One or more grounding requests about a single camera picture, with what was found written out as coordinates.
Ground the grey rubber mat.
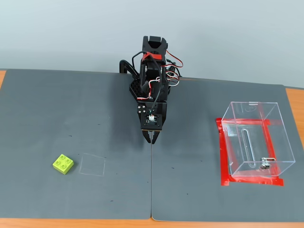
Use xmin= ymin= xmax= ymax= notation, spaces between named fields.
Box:
xmin=151 ymin=76 xmax=304 ymax=223
xmin=0 ymin=68 xmax=152 ymax=220

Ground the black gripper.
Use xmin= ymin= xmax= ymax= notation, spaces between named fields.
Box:
xmin=137 ymin=101 xmax=168 ymax=144

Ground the small metal latch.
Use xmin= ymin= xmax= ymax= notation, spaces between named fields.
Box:
xmin=260 ymin=157 xmax=276 ymax=170

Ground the red tape on arm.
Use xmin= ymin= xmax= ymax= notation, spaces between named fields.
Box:
xmin=142 ymin=53 xmax=163 ymax=62

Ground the red floor tape strip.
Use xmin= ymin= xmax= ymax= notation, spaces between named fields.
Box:
xmin=216 ymin=117 xmax=285 ymax=127
xmin=260 ymin=104 xmax=282 ymax=178
xmin=220 ymin=174 xmax=285 ymax=187
xmin=216 ymin=118 xmax=233 ymax=187

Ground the black table clamp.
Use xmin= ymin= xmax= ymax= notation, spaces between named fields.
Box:
xmin=119 ymin=59 xmax=139 ymax=79

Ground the green lego block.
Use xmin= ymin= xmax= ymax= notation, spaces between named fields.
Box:
xmin=52 ymin=153 xmax=75 ymax=176

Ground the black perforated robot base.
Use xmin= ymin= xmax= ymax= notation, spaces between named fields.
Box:
xmin=129 ymin=75 xmax=172 ymax=103

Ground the red white black servo wire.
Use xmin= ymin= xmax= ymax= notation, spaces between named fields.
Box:
xmin=164 ymin=49 xmax=185 ymax=87
xmin=137 ymin=77 xmax=164 ymax=101

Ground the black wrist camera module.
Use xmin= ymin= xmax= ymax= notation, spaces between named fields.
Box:
xmin=140 ymin=113 xmax=163 ymax=131

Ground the transparent acrylic box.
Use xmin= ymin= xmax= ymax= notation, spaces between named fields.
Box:
xmin=221 ymin=101 xmax=296 ymax=178

